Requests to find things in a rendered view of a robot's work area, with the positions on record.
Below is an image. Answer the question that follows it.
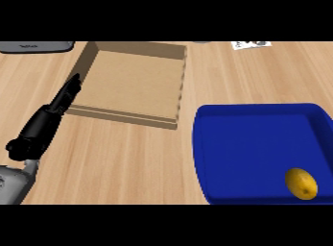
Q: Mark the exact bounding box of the white printed paper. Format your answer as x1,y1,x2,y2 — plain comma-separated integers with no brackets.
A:
230,41,274,50

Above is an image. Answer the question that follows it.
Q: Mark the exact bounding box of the dark grey appliance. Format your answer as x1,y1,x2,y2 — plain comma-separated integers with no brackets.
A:
0,41,77,55

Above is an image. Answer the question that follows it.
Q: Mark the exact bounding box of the brown cardboard box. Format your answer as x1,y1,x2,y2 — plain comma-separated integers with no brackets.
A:
64,41,189,131

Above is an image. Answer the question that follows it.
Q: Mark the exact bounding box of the yellow lemon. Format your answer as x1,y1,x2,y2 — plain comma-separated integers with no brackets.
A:
285,167,319,201

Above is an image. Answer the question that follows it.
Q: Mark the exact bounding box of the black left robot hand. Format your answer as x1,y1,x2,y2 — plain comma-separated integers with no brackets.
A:
5,72,83,162

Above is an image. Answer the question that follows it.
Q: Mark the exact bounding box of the blue plastic tray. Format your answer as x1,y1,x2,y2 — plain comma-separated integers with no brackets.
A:
192,102,333,206

